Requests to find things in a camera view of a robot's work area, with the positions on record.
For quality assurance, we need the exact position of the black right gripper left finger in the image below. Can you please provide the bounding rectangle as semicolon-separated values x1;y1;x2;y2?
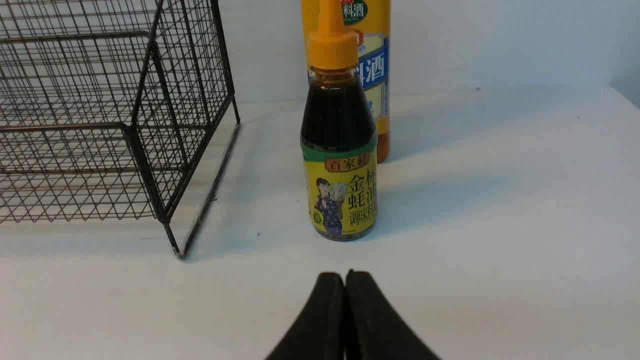
267;272;345;360

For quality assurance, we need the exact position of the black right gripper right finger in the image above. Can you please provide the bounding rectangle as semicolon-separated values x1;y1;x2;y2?
345;269;439;360

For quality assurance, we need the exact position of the oyster sauce bottle yellow cap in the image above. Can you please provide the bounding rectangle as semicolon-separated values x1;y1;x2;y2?
300;0;379;242

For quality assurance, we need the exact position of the cooking wine bottle yellow label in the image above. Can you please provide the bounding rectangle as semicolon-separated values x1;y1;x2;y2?
301;0;391;163

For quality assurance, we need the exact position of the black wire mesh shelf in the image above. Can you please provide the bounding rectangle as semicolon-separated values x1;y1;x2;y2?
0;0;242;260

